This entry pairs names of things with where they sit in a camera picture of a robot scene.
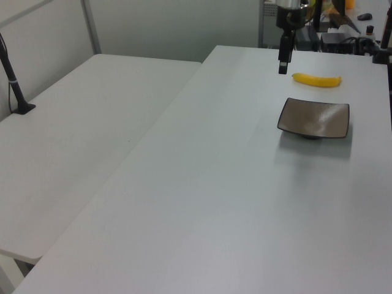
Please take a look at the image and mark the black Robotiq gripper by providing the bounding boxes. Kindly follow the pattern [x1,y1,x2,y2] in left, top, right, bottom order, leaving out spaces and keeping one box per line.
[276,6,307,75]

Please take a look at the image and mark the yellow banana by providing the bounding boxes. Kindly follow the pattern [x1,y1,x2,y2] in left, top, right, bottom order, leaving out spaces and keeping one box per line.
[291,72,342,89]

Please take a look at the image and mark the brown square ceramic plate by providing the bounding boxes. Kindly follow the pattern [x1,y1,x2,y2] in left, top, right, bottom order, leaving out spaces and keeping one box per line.
[276,97,351,141]

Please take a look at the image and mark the grey equipment box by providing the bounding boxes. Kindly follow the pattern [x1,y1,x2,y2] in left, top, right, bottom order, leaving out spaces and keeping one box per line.
[295,25,320,51]

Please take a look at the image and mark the perforated grey metal cabinet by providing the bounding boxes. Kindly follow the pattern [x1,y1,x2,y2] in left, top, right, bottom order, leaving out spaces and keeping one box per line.
[258,0,281,49]

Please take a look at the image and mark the thin black vertical pole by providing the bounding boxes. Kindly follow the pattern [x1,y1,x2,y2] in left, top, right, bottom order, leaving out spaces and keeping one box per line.
[312,0,323,32]

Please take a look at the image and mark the black electronics box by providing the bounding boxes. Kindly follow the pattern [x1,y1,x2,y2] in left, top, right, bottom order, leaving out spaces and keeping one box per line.
[320,31,358,54]

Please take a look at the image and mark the black clamped stand pole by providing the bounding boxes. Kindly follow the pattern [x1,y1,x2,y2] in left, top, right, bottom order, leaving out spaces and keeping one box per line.
[371,0,392,64]

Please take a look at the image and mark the grey metal partition post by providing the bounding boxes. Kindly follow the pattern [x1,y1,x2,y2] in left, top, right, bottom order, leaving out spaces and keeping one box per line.
[80,0,102,56]

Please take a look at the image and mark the black camera stand pole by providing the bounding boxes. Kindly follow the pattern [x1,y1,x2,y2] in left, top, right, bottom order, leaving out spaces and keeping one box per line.
[0,31,37,116]

